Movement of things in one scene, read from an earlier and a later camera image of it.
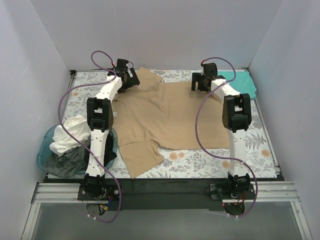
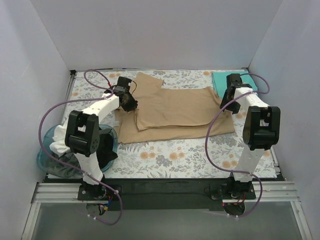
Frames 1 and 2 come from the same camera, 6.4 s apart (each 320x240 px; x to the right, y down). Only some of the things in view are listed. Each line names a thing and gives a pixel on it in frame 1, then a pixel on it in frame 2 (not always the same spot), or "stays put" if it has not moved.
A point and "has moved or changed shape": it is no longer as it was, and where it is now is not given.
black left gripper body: x=130 y=80 to x=128 y=103
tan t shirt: x=166 y=115 has moved or changed shape
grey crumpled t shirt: x=70 y=163 stays put
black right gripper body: x=198 y=81 to x=230 y=104
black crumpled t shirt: x=109 y=154 stays put
